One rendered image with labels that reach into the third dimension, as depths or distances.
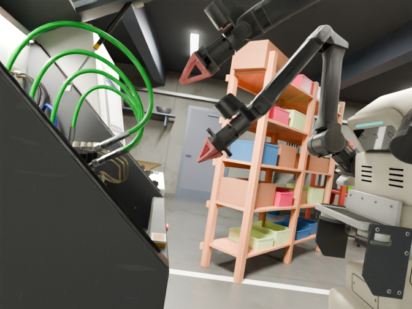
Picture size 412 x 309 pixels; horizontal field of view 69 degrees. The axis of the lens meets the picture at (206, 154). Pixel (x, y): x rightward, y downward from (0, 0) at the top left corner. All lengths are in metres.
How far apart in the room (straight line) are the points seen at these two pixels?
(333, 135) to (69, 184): 0.80
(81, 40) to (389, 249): 1.16
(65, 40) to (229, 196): 2.13
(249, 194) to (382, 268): 2.09
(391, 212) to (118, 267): 0.62
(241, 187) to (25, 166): 2.50
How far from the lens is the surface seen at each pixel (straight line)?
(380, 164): 0.92
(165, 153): 7.04
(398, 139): 0.69
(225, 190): 2.97
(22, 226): 0.53
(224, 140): 0.92
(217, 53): 0.77
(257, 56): 2.94
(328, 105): 1.10
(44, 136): 0.50
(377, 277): 0.82
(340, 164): 1.09
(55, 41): 1.29
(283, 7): 0.67
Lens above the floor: 1.14
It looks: level
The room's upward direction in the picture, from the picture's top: 9 degrees clockwise
